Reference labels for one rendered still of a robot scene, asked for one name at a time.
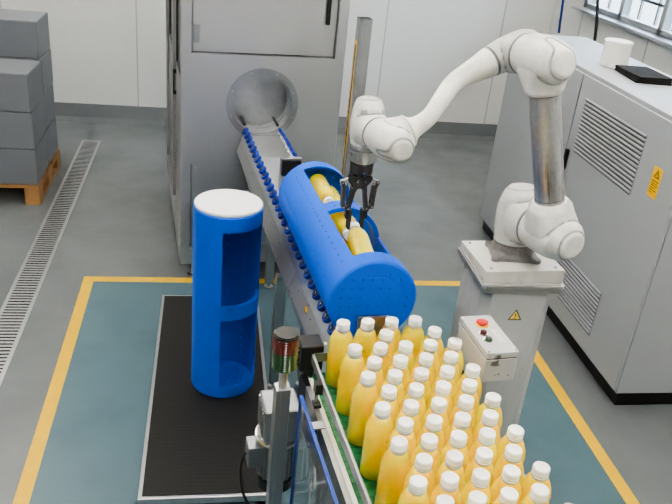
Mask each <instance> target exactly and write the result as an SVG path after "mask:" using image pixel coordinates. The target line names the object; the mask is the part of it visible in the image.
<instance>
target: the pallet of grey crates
mask: <svg viewBox="0 0 672 504"><path fill-rule="evenodd" d="M52 83H53V72H52V58H51V49H50V37H49V23H48V13H47V12H39V11H26V10H12V9H0V188H24V194H25V205H41V203H42V201H43V199H44V197H45V195H46V193H47V191H48V189H49V187H50V185H51V183H52V181H53V179H54V177H55V176H56V174H57V172H58V170H59V168H60V166H61V162H60V149H59V148H58V140H57V126H56V117H55V104H54V91H53V84H52Z"/></svg>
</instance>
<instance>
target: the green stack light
mask: <svg viewBox="0 0 672 504"><path fill-rule="evenodd" d="M297 360H298V352H297V353H296V354H295V355H293V356H288V357H284V356H279V355H277V354H276V353H274V352H273V350H272V359H271V367H272V369H273V370H274V371H276V372H278V373H283V374H287V373H291V372H293V371H295V370H296V368H297Z"/></svg>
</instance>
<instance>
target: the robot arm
mask: <svg viewBox="0 0 672 504"><path fill-rule="evenodd" d="M575 68H576V55H575V53H574V51H573V50H572V48H571V47H570V46H569V45H568V44H567V43H565V42H564V41H562V40H560V39H558V38H556V37H553V36H549V35H546V34H540V33H538V32H537V31H535V30H533V29H521V30H516V31H514V32H511V33H509V34H507V35H504V36H502V37H500V38H498V39H496V40H495V41H493V42H492V43H490V44H489V45H487V46H486V47H484V48H483V49H481V50H480V51H479V52H477V53H476V54H475V55H474V56H472V57H471V58H470V59H468V60H467V61H466V62H464V63H463V64H462V65H460V66H459V67H458V68H456V69H455V70H454V71H452V72H451V73H450V74H449V75H448V76H447V77H446V78H445V79H444V80H443V81H442V83H441V84H440V86H439V87H438V89H437V90H436V92H435V94H434V95H433V97H432V98H431V100H430V101H429V103H428V105H427V106H426V107H425V109H424V110H423V111H422V112H421V113H419V114H417V115H415V116H413V117H405V116H403V115H400V116H396V117H391V118H386V116H385V115H384V112H385V111H384V106H383V103H382V100H381V99H380V98H378V97H375V96H371V95H364V96H361V97H359V98H357V99H356V101H355V104H354V106H353V109H352V113H351V119H350V129H349V134H350V150H349V159H350V170H349V175H348V176H347V178H345V179H340V180H339V181H340V184H341V193H340V206H341V208H342V209H345V213H344V217H345V219H346V225H345V226H346V228H347V230H350V224H351V217H352V210H351V205H352V202H353V199H354V196H355V193H356V191H357V189H362V201H363V207H360V217H359V225H360V227H361V228H362V229H363V225H364V219H366V218H367V212H368V211H369V209H373V208H374V202H375V197H376V192H377V188H378V186H379V184H380V182H379V180H378V179H374V178H373V176H372V173H373V165H374V163H375V162H376V158H377V156H378V157H380V158H382V159H384V160H386V161H388V162H392V163H402V162H405V161H407V160H408V159H409V158H410V157H411V156H412V155H413V152H414V149H415V146H416V145H417V140H418V138H419V137H420V136H421V135H422V134H423V133H425V132H426V131H427V130H428V129H430V128H431V127H432V126H433V125H434V124H435V123H436V122H437V121H438V120H439V118H440V117H441V116H442V114H443V113H444V111H445V110H446V108H447V107H448V106H449V104H450V103H451V101H452V100H453V99H454V97H455V96H456V94H457V93H458V92H459V91H460V90H461V89H462V88H464V87H465V86H467V85H470V84H472V83H475V82H478V81H481V80H484V79H488V78H492V77H495V76H497V75H500V74H502V73H505V72H508V73H514V74H518V77H519V79H520V82H521V84H522V87H523V90H524V92H525V94H526V95H527V96H528V100H529V117H530V134H531V151H532V169H533V185H532V184H529V183H512V184H510V185H509V186H508V187H506V189H505V190H504V191H503V193H502V195H501V197H500V199H499V202H498V205H497V210H496V216H495V223H494V237H493V241H486V242H485V246H486V247H487V248H488V250H489V252H490V255H491V261H493V262H513V263H530V264H536V265H539V264H541V259H540V258H539V257H538V256H537V255H536V253H538V254H539V255H541V256H543V257H546V258H548V259H552V260H560V261H562V260H566V259H570V258H573V257H575V256H577V255H578V254H579V253H580V252H581V250H582V248H583V246H584V243H585V235H584V231H583V228H582V226H581V225H580V224H579V221H578V218H577V216H576V213H575V210H574V207H573V203H572V201H571V200H570V199H569V198H568V197H566V196H565V186H564V159H563V132H562V106H561V93H562V92H563V90H564V89H565V86H566V82H567V80H568V79H569V78H570V77H571V76H572V75H573V73H574V71H575ZM348 181H349V183H350V184H351V186H350V191H349V195H348V198H347V201H346V185H347V182H348ZM371 182H372V187H371V192H370V197H369V203H368V197H367V186H368V185H369V184H370V183H371ZM345 202H346V204H345ZM535 252H536V253H535Z"/></svg>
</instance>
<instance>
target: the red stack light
mask: <svg viewBox="0 0 672 504"><path fill-rule="evenodd" d="M298 348H299V338H298V339H297V340H295V341H293V342H281V341H279V340H277V339H276V338H275V337H274V335H273V345H272V350H273V352H274V353H276V354H277V355H279V356H284V357H288V356H293V355H295V354H296V353H297V352H298Z"/></svg>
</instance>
